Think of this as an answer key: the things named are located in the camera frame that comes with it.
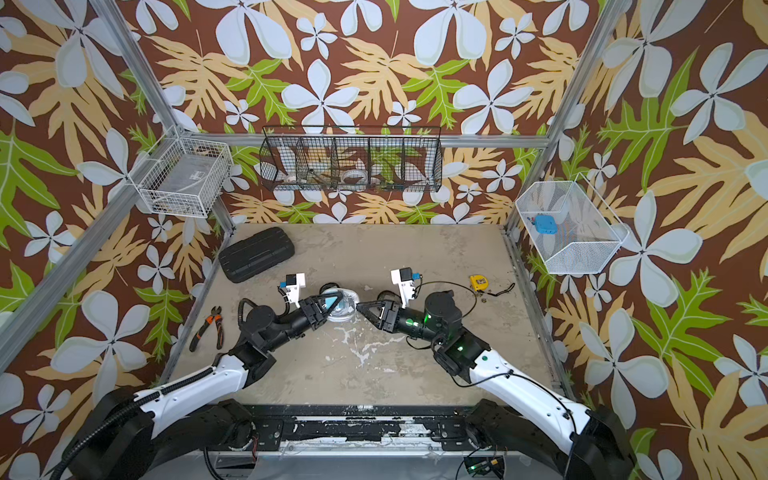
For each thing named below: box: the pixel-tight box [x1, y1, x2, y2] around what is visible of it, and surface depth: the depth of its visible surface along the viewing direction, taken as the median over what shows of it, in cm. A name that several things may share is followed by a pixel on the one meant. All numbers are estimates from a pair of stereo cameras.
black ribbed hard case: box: [218, 227, 295, 283], surface depth 107 cm
